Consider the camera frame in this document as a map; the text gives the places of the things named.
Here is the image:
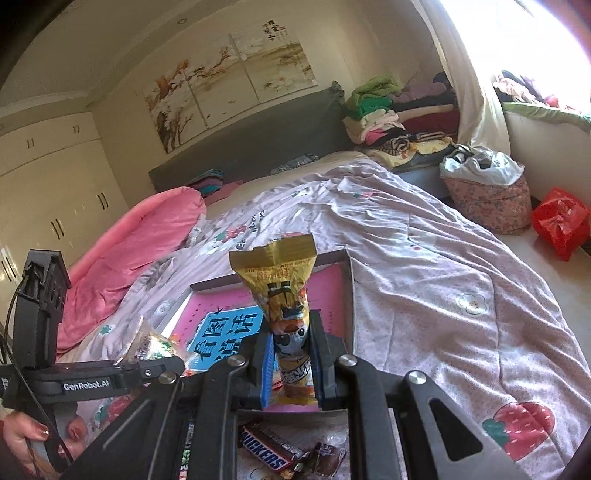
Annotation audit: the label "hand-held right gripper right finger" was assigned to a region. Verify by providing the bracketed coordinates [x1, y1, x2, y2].
[308, 311, 532, 480]

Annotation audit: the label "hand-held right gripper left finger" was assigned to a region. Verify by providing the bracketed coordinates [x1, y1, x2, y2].
[60, 330, 274, 480]

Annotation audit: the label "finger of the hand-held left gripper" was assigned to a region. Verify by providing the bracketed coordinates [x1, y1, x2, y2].
[117, 356, 185, 392]

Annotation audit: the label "clear packet green snacks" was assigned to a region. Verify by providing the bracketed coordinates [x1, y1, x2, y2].
[113, 318, 186, 370]

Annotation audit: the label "grey cardboard tray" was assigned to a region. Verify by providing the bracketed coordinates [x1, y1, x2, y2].
[168, 248, 357, 414]

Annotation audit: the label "brown chocolate bar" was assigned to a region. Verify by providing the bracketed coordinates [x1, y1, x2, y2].
[239, 421, 309, 475]

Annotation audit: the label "yellow snack packet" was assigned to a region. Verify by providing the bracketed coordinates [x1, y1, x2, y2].
[229, 232, 320, 408]

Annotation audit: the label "small dark candy wrapper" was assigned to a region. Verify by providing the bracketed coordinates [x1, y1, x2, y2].
[308, 442, 348, 477]

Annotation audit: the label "person's left hand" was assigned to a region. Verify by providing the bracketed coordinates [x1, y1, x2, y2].
[0, 410, 75, 472]

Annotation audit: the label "pink picture book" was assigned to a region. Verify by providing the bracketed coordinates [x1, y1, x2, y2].
[175, 263, 352, 376]

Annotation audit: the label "pink blanket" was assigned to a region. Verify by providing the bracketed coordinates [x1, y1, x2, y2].
[58, 187, 207, 354]

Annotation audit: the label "cream wardrobe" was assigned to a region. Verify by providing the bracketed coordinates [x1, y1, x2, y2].
[0, 111, 130, 296]

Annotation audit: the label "blue grey patterned cloth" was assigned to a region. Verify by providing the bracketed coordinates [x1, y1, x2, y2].
[272, 154, 319, 174]

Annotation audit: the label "grey bed headboard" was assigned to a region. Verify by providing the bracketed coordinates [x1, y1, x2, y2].
[148, 85, 356, 206]

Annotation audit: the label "floral fabric bag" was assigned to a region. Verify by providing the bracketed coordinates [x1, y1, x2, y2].
[445, 175, 533, 236]

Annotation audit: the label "pile of folded clothes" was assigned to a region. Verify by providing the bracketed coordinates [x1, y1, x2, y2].
[342, 74, 462, 169]

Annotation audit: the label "white plastic bag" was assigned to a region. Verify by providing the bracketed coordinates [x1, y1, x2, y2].
[438, 145, 525, 188]

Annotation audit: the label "red plastic bag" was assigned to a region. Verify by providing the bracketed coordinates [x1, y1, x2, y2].
[532, 187, 591, 261]

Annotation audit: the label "cream curtain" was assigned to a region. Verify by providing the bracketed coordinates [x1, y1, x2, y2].
[416, 0, 513, 148]

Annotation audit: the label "green windowsill cushion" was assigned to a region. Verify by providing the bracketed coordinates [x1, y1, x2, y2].
[502, 102, 591, 127]

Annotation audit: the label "clothes heap on windowsill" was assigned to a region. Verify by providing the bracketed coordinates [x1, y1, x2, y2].
[492, 69, 591, 114]

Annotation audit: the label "floral wall painting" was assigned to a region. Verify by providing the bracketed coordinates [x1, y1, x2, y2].
[142, 30, 319, 155]

